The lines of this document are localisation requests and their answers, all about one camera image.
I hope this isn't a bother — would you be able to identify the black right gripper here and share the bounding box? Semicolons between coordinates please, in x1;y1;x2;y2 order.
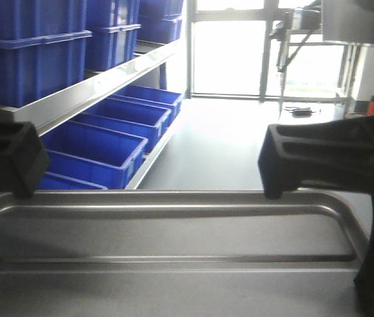
258;116;374;316

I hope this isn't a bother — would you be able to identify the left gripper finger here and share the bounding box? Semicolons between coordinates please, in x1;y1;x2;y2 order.
0;122;50;199

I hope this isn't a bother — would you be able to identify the silver metal tray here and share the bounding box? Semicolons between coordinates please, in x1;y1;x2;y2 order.
0;191;367;316

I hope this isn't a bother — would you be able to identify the white table with devices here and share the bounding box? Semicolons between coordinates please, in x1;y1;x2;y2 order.
278;102;367;125

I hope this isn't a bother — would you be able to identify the lower blue bin near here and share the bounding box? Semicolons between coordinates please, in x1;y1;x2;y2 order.
41;121;148;190

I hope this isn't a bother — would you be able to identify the stacked blue bin near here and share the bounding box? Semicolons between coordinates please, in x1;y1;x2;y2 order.
0;1;91;108

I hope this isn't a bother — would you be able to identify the stacked blue bin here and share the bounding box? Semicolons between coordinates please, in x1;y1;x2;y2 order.
85;0;141;71
137;0;184;44
0;1;91;108

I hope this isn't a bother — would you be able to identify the lower blue bin middle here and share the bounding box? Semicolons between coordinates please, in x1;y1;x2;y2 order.
72;98;171;153

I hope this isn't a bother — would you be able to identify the lower blue bin far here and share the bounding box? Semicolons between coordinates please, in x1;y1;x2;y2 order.
110;85;184;125

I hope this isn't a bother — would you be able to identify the stacked blue bin middle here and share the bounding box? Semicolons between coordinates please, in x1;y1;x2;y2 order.
85;0;141;71

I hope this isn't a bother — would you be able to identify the stacked blue bin far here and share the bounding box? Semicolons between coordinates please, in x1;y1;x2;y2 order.
137;0;184;44

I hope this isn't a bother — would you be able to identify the steel shelf edge rail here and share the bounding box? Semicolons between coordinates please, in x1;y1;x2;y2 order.
0;40;181;135

